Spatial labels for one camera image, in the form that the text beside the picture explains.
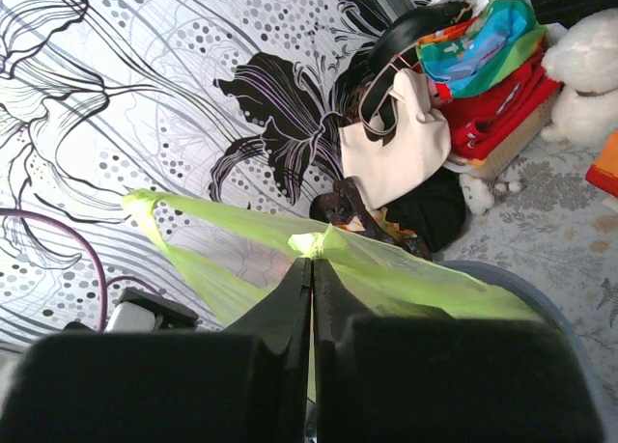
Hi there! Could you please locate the black cloth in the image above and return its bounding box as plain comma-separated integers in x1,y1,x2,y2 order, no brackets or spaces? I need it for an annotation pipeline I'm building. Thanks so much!
385,168,467,253

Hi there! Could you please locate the cream canvas tote bag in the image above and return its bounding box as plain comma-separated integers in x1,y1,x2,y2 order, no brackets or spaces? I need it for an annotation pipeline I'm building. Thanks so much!
339,69,451,210

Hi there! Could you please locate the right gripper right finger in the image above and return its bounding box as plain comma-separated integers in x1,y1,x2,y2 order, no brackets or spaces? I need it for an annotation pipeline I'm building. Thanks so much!
313,277,608,442

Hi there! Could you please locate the small white plush toy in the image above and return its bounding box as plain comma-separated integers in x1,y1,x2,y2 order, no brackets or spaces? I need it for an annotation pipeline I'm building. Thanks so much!
459,174,523,215

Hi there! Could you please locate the colorful patterned bag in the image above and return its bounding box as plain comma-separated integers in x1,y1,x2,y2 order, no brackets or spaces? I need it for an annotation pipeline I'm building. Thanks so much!
417,0,546,99

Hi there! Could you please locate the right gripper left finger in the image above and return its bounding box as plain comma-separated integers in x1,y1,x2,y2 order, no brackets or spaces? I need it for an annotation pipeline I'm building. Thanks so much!
1,259,312,442

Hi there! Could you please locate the green trash bag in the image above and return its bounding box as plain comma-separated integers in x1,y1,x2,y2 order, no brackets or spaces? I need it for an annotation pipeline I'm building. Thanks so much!
121,187,547,401

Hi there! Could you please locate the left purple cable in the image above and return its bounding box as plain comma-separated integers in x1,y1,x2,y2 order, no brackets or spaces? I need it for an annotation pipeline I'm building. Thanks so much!
0,208,160,332

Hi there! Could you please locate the blue trash bin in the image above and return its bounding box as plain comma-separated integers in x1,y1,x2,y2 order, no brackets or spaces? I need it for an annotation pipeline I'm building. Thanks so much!
439,261,617,418

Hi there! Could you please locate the red cloth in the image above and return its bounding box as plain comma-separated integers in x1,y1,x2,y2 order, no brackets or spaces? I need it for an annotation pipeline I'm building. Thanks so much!
439,52,560,160

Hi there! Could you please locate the cream plush sheep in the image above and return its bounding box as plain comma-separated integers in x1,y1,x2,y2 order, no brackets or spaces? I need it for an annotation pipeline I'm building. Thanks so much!
541,8,617,146

